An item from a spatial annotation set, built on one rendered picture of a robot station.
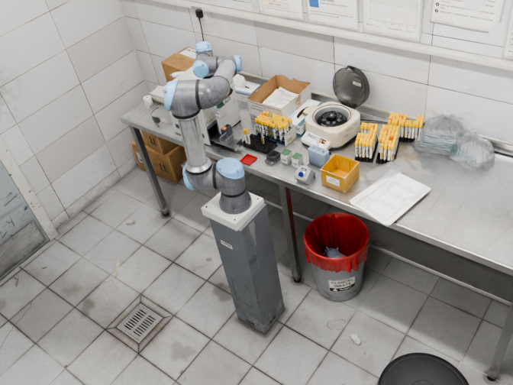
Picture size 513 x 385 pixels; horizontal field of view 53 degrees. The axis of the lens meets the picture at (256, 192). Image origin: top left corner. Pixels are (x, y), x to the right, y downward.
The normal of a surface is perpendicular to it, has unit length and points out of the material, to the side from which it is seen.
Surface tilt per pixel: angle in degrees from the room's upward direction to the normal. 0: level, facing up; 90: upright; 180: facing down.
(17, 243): 90
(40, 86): 90
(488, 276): 0
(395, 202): 0
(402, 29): 95
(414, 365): 3
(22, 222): 90
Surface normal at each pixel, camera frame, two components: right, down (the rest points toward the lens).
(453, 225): -0.14, -0.73
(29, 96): 0.79, 0.33
